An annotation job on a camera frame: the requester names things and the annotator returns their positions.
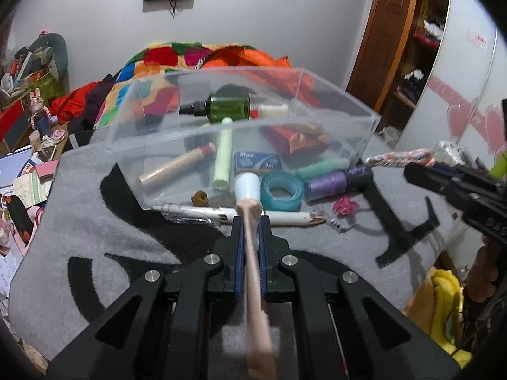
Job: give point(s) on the small brown object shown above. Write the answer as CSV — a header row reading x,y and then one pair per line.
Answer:
x,y
200,198

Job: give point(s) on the purple thread spool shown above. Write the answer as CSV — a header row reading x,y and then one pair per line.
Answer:
x,y
332,184

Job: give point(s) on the dark purple cloth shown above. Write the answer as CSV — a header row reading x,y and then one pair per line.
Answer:
x,y
101,95

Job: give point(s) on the yellow cloth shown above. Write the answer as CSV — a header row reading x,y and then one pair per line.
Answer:
x,y
447,308

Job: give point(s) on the pink tube white cap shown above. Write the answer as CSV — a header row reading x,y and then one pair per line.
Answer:
x,y
251,237

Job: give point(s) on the light green tube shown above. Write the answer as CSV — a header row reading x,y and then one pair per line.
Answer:
x,y
222,154

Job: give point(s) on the teal tape roll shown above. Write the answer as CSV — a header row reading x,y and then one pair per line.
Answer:
x,y
295,196

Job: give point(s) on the red tea packet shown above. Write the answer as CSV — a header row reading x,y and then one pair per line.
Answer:
x,y
297,138

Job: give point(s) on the white wardrobe door pink hearts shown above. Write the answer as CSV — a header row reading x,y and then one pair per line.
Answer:
x,y
463,67

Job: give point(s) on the clear plastic box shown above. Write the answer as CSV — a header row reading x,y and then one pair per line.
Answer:
x,y
336,126

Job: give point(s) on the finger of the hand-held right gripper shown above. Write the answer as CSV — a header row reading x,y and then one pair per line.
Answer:
x,y
475,178
435,184

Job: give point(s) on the brown wooden door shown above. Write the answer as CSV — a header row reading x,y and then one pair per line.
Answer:
x,y
384,39

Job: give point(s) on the white tape roll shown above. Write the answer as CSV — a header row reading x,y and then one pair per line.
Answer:
x,y
273,111

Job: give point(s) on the beige concealer tube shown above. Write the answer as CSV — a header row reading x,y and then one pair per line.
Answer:
x,y
174,166

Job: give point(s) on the person's right hand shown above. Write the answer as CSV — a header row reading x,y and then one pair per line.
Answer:
x,y
485,273

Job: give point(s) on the white ballpoint pen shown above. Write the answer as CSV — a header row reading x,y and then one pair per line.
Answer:
x,y
190,213

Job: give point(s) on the colourful patchwork quilt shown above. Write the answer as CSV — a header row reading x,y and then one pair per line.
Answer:
x,y
158,53

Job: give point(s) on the small blue box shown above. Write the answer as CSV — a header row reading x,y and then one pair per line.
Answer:
x,y
257,161

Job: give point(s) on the red cloth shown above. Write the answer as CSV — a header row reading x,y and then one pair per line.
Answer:
x,y
75,99

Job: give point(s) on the teal green tube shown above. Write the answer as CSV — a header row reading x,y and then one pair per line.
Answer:
x,y
321,168

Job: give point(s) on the pink bunny figurine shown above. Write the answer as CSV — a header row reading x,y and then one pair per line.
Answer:
x,y
39,114

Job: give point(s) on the orange jacket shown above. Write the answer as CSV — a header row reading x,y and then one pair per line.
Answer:
x,y
245,57

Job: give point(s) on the grey black patterned blanket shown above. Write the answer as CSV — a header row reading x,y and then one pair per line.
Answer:
x,y
99,225

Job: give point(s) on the blue book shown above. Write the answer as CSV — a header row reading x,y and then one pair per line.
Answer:
x,y
12,166

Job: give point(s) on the pink flat box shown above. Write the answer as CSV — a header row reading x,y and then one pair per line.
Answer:
x,y
45,170

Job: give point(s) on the white gold-tipped pen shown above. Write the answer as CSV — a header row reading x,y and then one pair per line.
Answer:
x,y
293,218

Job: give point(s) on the black orange oblong case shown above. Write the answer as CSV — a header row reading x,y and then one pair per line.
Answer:
x,y
19,217

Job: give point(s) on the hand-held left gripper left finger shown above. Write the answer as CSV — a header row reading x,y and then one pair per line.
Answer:
x,y
239,261

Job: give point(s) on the green cardboard box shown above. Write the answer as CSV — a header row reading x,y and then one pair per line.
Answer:
x,y
47,83

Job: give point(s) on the grey-green plush pillow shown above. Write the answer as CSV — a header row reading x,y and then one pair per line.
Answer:
x,y
55,43

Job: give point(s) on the green white booklet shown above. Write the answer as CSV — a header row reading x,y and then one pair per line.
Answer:
x,y
31,188

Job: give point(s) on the red flat box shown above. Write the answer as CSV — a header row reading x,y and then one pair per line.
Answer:
x,y
16,120

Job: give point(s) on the dark green spray bottle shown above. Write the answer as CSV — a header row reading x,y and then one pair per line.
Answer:
x,y
229,107

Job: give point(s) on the pink clear trinket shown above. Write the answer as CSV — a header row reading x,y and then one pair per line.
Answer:
x,y
344,207

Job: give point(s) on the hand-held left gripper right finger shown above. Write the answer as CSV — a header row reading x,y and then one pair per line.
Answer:
x,y
262,261

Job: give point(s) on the wooden open shelf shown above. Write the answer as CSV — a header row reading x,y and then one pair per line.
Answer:
x,y
406,101

